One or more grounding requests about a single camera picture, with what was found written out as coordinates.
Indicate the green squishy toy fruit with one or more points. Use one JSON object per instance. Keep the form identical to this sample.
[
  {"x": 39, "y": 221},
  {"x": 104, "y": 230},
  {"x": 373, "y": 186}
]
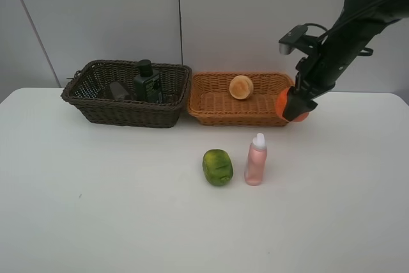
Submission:
[{"x": 217, "y": 167}]

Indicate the red orange toy peach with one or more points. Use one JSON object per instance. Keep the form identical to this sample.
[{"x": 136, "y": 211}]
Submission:
[{"x": 241, "y": 87}]

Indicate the dark brown wicker basket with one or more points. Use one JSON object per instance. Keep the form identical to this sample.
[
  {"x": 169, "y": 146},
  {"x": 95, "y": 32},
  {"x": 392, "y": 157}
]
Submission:
[{"x": 86, "y": 92}]

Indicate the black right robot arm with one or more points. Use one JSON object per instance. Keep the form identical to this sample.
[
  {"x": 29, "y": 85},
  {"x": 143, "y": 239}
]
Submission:
[{"x": 359, "y": 22}]

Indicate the pink bottle white cap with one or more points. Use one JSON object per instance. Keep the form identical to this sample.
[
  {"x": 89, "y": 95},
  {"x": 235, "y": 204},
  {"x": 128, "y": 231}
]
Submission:
[{"x": 256, "y": 160}]

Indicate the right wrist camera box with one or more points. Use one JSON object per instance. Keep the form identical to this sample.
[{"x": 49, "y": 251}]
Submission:
[{"x": 298, "y": 39}]

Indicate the translucent purple plastic cup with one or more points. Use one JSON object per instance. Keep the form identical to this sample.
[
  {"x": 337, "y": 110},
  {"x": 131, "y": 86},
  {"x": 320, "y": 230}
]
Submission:
[{"x": 117, "y": 90}]

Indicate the orange squishy toy fruit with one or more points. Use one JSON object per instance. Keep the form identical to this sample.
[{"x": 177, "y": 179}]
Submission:
[{"x": 280, "y": 104}]

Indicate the dark green square bottle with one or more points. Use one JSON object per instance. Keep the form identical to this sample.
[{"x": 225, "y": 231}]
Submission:
[{"x": 147, "y": 83}]

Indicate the light orange wicker basket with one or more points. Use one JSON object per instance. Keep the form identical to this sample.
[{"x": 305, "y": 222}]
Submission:
[{"x": 211, "y": 103}]

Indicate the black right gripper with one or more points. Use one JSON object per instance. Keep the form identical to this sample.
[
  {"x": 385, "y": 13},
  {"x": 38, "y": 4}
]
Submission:
[{"x": 317, "y": 75}]

